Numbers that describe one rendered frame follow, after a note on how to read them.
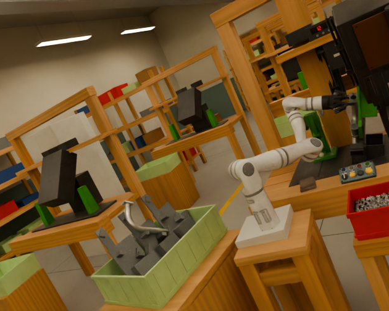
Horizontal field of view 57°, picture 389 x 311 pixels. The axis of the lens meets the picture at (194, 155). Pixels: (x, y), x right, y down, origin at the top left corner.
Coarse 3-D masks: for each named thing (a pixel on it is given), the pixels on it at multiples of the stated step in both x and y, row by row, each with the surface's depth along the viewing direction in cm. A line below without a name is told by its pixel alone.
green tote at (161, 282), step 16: (192, 208) 206; (208, 208) 198; (208, 224) 187; (192, 240) 176; (208, 240) 184; (176, 256) 166; (192, 256) 173; (96, 272) 178; (112, 272) 184; (160, 272) 157; (176, 272) 163; (192, 272) 171; (112, 288) 169; (128, 288) 161; (144, 288) 153; (160, 288) 155; (176, 288) 161; (112, 304) 176; (128, 304) 167; (144, 304) 158; (160, 304) 152
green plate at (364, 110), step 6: (360, 90) 168; (360, 96) 169; (360, 102) 169; (366, 102) 169; (360, 108) 170; (366, 108) 170; (372, 108) 169; (360, 114) 171; (366, 114) 171; (372, 114) 170
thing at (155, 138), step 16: (144, 80) 704; (112, 96) 750; (128, 96) 722; (160, 96) 693; (144, 112) 730; (128, 128) 763; (160, 128) 771; (176, 128) 704; (128, 144) 791; (144, 144) 769; (160, 144) 732; (112, 160) 811; (144, 160) 778; (192, 160) 717
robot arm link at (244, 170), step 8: (240, 160) 152; (248, 160) 152; (232, 168) 154; (240, 168) 150; (248, 168) 151; (256, 168) 154; (240, 176) 150; (248, 176) 151; (256, 176) 153; (248, 184) 151; (256, 184) 152; (248, 192) 152; (256, 192) 152
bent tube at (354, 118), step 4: (352, 96) 180; (356, 96) 177; (352, 100) 178; (356, 100) 177; (356, 104) 182; (352, 108) 185; (356, 108) 184; (352, 112) 187; (356, 112) 185; (352, 116) 187; (356, 116) 186; (352, 120) 187; (356, 120) 186; (356, 140) 181
